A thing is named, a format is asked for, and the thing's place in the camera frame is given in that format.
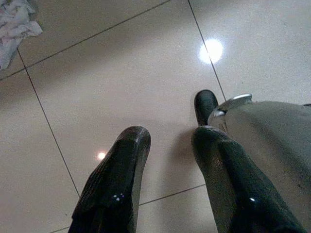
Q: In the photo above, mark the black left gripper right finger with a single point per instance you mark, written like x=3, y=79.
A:
x=233, y=179

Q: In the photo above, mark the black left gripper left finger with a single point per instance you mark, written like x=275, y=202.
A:
x=116, y=174

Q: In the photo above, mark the black robot left foot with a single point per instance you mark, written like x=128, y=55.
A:
x=205, y=106

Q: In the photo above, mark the white patterned cloth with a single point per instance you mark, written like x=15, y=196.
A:
x=14, y=26

